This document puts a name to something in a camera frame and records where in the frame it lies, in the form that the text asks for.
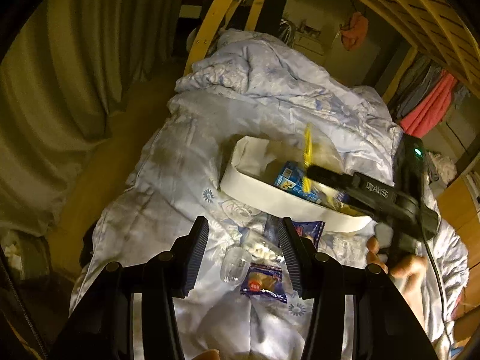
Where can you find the pink hanging garment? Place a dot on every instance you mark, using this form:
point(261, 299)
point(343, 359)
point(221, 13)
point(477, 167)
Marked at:
point(430, 111)

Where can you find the clear bottle with white tablets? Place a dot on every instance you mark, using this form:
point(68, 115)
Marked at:
point(261, 249)

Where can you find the white fluffy item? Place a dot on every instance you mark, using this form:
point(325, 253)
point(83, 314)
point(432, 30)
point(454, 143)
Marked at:
point(440, 168)

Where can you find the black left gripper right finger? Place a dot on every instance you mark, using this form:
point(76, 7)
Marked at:
point(299, 253)

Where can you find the right hand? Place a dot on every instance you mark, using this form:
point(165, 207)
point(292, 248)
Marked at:
point(412, 270)

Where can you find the dark blue snack packet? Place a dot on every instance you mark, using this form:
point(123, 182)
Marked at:
point(310, 230)

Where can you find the clear ribbed plastic jar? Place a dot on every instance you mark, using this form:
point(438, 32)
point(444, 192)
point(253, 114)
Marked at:
point(235, 265)

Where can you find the white fabric storage bin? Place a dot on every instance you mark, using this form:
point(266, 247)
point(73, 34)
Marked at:
point(249, 178)

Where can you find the yellow item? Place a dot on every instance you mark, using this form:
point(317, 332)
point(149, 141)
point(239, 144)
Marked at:
point(307, 157)

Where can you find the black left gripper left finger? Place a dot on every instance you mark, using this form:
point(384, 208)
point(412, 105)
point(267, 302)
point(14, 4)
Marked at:
point(187, 254)

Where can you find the blue biscuit snack packet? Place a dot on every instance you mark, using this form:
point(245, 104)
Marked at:
point(264, 280)

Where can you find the wooden bunk bed frame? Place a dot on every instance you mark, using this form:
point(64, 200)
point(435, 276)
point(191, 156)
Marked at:
point(431, 27)

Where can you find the blue white floral duvet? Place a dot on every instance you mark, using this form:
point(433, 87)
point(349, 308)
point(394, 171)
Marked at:
point(252, 86)

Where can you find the blue cartoon bandage box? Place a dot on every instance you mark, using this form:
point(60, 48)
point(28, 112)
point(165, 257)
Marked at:
point(290, 179)

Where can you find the left hand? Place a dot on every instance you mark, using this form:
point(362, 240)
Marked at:
point(210, 354)

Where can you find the orange hanging cloth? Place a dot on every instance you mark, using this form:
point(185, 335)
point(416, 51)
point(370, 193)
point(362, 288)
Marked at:
point(354, 32)

